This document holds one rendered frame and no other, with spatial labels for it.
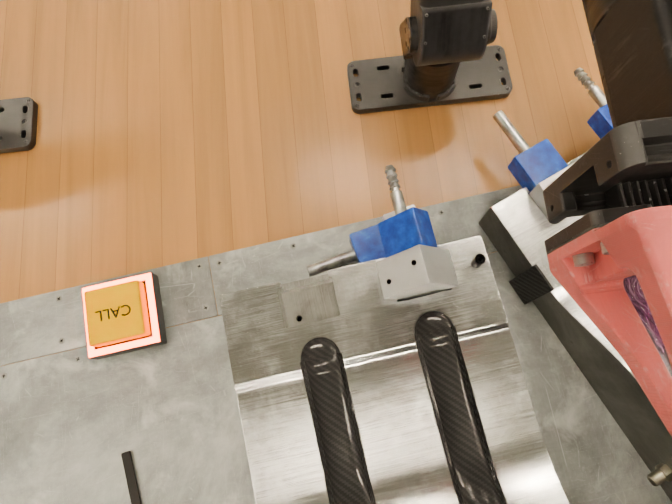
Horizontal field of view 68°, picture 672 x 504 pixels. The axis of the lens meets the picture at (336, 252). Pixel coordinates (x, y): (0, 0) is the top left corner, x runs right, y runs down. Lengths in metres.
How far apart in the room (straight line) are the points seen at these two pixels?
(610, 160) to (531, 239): 0.39
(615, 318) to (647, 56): 0.09
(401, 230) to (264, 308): 0.15
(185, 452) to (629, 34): 0.53
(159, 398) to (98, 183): 0.27
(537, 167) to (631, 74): 0.38
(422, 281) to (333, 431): 0.16
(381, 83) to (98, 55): 0.38
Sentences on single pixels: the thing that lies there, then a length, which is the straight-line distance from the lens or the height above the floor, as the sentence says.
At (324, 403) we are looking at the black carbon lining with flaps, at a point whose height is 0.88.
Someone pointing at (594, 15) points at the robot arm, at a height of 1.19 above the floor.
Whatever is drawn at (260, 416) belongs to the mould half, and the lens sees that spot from 0.48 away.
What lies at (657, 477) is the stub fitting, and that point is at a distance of 0.59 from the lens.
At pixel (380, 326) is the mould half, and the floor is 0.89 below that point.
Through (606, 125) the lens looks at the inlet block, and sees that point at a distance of 0.63.
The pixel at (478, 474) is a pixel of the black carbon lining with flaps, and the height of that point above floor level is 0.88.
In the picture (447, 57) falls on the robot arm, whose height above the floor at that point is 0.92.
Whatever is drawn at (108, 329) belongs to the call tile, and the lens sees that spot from 0.59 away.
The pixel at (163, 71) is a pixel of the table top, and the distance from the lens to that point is 0.73.
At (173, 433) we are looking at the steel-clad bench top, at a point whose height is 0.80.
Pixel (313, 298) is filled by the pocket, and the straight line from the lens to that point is 0.51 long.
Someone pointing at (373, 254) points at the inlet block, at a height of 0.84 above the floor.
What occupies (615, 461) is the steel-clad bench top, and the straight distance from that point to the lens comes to 0.63.
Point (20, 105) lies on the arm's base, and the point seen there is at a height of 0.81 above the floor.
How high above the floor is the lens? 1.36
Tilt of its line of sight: 75 degrees down
